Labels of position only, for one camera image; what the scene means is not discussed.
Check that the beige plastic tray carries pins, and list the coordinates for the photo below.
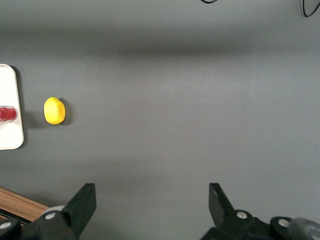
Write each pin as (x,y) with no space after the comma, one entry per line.
(10,95)

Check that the wooden drawer cabinet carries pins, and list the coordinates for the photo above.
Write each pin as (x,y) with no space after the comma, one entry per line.
(20,203)

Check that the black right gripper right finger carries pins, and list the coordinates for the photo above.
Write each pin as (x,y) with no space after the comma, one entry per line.
(222,210)

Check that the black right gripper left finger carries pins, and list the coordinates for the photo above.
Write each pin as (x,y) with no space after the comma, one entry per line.
(80,207)

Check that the small bottle with red cap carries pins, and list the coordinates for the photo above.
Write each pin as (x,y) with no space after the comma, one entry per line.
(7,114)

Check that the yellow lemon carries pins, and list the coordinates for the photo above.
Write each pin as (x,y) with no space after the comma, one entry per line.
(54,111)

